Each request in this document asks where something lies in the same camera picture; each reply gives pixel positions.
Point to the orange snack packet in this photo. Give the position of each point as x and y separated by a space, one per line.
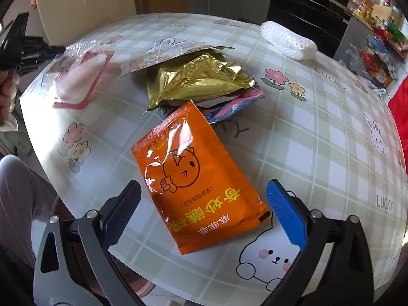
200 193

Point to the checkered bunny tablecloth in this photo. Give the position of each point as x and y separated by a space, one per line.
318 129

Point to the gold foil wrapper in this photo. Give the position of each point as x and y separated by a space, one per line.
196 76

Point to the black stove oven unit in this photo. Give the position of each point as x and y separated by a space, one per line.
322 21

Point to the red framed plastic package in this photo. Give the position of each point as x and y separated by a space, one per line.
72 77

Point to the flower print plastic bag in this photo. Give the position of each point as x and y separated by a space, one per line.
160 55

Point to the red apron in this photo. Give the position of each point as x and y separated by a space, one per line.
398 106

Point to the wire storage rack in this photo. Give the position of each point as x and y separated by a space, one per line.
385 55

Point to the blue pink snack wrapper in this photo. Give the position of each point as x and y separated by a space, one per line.
224 110

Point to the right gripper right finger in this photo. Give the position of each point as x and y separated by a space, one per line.
290 212

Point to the white foam fruit net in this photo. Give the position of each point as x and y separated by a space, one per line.
287 42

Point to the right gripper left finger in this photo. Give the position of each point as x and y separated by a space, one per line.
117 211

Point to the beige refrigerator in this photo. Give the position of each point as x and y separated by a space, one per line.
65 21

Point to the person's left hand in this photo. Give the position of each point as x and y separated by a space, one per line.
9 86

